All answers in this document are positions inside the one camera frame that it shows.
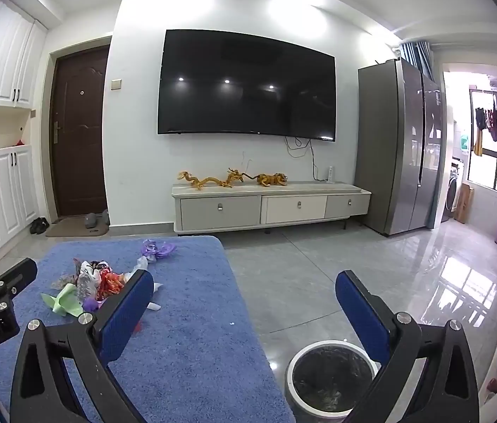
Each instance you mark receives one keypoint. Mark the golden dragon figurine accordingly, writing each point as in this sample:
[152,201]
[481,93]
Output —
[206,180]

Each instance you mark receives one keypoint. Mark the green plastic wrapper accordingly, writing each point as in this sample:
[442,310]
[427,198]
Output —
[65,302]

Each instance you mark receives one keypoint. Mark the brown cardboard box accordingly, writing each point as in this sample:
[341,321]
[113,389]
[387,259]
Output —
[465,202]

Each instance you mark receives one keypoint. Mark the large purple wrapper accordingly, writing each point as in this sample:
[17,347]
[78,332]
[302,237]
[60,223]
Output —
[158,250]

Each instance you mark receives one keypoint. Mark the black wall television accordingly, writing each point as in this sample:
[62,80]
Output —
[248,83]

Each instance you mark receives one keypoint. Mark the white power strip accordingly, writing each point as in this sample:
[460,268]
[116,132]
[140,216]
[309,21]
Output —
[330,175]

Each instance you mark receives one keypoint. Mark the blue fluffy blanket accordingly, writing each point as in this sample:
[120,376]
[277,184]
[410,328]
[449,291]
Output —
[195,317]

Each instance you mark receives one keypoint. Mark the small purple wrapper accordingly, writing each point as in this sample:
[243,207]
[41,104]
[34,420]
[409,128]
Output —
[91,305]

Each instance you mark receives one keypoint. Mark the clear plastic wrapper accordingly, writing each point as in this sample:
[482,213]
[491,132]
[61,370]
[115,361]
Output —
[64,281]

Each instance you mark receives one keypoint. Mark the brown doormat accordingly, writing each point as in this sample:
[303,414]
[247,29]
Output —
[76,229]

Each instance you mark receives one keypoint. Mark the blue curtain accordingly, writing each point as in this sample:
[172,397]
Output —
[420,59]

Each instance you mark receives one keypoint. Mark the black shoes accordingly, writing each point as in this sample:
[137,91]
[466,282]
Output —
[39,225]

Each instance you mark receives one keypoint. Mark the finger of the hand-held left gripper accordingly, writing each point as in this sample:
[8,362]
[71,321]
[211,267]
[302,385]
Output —
[10,280]

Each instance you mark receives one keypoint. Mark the grey slippers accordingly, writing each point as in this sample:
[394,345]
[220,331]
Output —
[96,219]

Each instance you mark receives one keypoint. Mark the grey double-door refrigerator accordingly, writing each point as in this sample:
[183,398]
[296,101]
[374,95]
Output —
[389,150]

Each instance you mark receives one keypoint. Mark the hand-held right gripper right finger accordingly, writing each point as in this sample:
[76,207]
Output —
[360,317]

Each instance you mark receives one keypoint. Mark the wall light switch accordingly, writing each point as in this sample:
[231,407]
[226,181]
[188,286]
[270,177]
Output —
[116,83]

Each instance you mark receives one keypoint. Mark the white television cabinet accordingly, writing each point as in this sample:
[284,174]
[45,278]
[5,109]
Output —
[222,211]

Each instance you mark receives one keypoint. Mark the golden tiger figurine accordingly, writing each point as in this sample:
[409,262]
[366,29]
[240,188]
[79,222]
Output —
[270,179]

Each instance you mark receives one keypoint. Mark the white round trash can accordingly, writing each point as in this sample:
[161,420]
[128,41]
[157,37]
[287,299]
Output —
[318,379]

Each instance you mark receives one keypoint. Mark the dark brown entrance door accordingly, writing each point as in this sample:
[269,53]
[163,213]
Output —
[81,141]

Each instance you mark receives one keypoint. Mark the white base cabinets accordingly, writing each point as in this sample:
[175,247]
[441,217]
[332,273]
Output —
[6,194]

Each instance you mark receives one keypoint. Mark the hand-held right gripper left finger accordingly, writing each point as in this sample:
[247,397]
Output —
[126,315]

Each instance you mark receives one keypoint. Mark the grey washing machine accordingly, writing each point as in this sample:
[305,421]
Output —
[451,194]

